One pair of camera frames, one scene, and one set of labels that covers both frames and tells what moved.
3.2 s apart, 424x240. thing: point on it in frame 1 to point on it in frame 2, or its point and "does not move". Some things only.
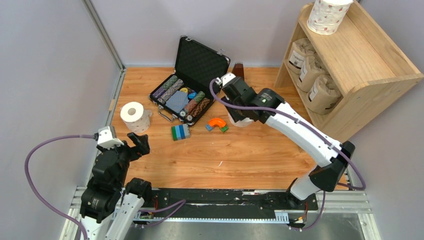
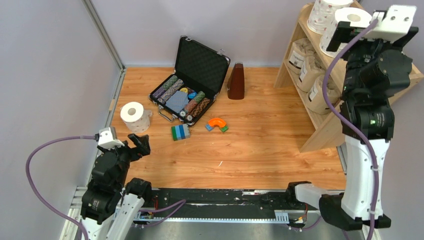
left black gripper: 142,144 does not move
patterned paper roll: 242,123 to 358,18
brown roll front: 310,71 does not move
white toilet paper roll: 135,117 does not move
